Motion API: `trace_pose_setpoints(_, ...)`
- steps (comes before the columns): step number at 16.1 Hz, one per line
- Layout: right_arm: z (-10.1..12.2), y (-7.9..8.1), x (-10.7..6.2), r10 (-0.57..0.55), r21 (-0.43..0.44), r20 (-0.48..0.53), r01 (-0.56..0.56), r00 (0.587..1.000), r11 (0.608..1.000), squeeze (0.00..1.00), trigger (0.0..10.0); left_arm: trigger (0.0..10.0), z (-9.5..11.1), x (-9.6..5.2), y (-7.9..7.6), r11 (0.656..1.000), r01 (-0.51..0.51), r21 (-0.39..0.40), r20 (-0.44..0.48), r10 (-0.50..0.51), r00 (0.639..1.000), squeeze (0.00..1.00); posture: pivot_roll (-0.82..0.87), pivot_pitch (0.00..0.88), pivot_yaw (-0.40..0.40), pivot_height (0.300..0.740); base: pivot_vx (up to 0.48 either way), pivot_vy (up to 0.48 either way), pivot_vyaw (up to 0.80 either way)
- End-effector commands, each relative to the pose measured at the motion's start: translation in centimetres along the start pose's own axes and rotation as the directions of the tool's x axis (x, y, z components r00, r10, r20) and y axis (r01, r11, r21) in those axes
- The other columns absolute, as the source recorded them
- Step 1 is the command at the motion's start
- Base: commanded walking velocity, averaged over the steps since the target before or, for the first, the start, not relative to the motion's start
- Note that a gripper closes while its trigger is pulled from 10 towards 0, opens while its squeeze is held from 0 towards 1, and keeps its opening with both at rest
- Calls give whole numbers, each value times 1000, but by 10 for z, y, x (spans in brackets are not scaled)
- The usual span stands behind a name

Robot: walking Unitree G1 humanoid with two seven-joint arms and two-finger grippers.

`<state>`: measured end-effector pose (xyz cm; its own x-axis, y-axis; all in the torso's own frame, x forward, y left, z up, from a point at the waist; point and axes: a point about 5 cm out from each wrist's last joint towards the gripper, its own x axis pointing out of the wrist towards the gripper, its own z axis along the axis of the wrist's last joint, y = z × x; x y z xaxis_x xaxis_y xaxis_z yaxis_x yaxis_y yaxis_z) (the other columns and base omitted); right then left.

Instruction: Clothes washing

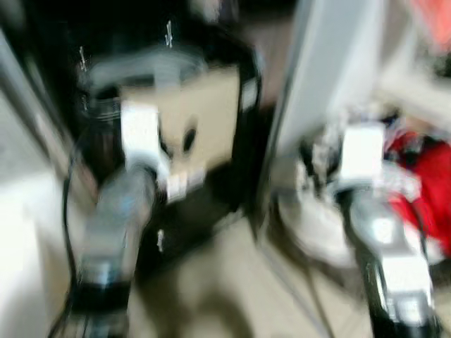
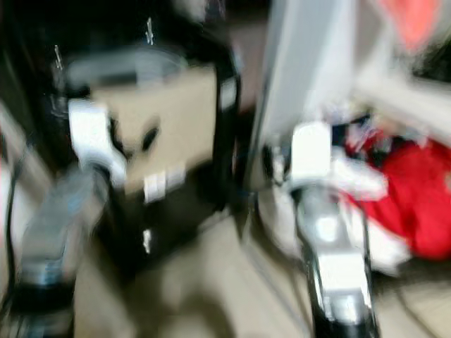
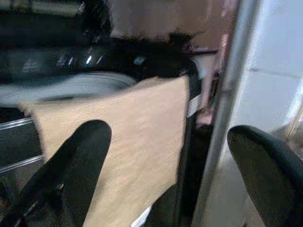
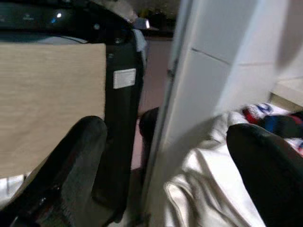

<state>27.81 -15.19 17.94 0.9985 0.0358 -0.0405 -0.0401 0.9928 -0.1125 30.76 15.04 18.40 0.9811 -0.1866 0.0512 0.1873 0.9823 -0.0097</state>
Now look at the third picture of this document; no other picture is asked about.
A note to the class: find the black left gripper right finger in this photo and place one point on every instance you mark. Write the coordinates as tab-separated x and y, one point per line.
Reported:
267	170

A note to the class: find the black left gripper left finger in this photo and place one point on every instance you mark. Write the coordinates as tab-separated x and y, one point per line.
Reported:
71	170

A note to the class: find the beige cloth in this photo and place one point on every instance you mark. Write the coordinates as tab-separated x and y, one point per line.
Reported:
142	132

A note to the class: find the white door frame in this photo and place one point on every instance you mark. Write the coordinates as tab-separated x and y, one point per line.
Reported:
222	113

